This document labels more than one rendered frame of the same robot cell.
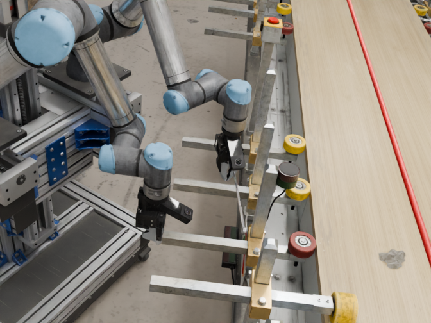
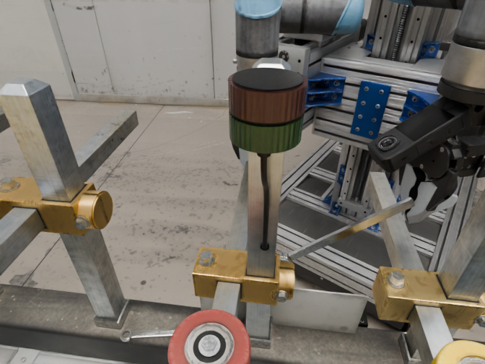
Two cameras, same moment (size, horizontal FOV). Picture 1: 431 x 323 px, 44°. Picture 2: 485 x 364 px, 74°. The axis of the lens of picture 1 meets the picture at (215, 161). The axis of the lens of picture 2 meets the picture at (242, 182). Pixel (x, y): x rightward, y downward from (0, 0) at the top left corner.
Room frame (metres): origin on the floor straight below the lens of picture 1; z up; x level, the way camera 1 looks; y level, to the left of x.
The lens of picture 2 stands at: (1.16, -0.45, 1.22)
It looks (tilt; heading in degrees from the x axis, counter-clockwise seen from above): 35 degrees down; 99
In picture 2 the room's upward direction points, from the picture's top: straight up
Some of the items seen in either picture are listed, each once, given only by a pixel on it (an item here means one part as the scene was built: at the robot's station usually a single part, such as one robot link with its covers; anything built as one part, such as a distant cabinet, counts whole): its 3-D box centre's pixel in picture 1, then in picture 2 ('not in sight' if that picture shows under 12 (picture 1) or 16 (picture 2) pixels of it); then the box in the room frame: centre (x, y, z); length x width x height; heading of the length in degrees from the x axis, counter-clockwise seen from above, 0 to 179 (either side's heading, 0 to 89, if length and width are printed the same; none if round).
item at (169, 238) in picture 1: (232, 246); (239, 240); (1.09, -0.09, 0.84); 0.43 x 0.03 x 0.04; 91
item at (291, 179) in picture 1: (288, 172); (266, 93); (1.14, -0.20, 1.13); 0.06 x 0.06 x 0.02
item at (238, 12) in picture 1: (247, 13); not in sight; (2.84, -0.06, 0.83); 0.43 x 0.03 x 0.04; 91
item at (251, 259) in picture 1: (256, 244); (244, 277); (1.11, -0.16, 0.85); 0.13 x 0.06 x 0.05; 1
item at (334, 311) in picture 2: (243, 251); (278, 305); (1.17, -0.13, 0.75); 0.26 x 0.01 x 0.10; 1
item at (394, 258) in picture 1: (395, 256); not in sight; (1.08, -0.56, 0.91); 0.09 x 0.07 x 0.02; 118
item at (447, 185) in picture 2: not in sight; (437, 180); (1.36, -0.07, 0.97); 0.05 x 0.02 x 0.09; 111
